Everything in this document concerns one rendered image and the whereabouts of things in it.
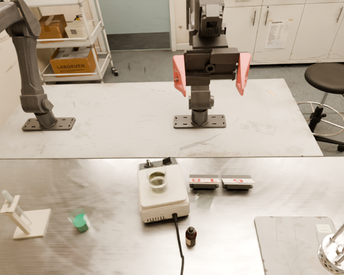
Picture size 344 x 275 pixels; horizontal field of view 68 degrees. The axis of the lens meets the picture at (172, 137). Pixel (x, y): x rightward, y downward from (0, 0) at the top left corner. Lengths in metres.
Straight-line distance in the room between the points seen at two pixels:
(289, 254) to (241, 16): 2.51
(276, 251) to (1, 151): 0.96
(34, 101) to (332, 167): 1.02
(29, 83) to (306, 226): 0.97
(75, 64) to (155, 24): 1.21
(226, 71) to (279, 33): 2.59
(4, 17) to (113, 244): 0.72
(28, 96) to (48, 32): 1.84
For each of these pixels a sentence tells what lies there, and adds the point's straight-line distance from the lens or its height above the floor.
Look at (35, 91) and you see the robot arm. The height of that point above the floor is 1.07.
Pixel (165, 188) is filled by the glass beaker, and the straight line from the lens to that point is 0.67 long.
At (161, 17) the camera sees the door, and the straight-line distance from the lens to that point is 3.50.
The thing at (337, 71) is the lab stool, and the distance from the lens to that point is 2.04.
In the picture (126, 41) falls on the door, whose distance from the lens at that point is 3.67.
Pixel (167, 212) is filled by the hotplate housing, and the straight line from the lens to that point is 0.70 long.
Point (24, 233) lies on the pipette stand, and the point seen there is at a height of 0.91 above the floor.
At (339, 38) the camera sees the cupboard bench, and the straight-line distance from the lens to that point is 3.39.
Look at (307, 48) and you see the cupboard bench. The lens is 3.30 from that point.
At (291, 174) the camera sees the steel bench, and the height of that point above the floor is 0.90.
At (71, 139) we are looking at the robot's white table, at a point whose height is 0.90.
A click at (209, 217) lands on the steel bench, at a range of 0.75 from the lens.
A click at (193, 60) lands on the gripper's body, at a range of 0.52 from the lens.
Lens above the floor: 1.55
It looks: 44 degrees down
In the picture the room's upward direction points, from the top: 4 degrees counter-clockwise
